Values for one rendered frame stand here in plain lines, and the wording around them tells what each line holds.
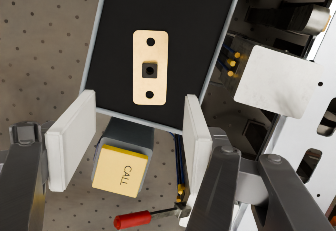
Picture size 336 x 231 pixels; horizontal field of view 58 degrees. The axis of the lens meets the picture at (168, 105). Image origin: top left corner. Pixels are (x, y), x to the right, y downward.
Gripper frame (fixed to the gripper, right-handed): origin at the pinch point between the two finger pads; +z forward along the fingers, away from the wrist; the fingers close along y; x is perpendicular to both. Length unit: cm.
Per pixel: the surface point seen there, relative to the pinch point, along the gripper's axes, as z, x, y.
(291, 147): 33.7, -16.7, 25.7
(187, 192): 29.8, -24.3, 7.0
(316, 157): 61, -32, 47
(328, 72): 33.7, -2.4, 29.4
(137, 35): 17.6, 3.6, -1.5
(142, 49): 17.5, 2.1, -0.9
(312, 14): 23.2, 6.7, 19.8
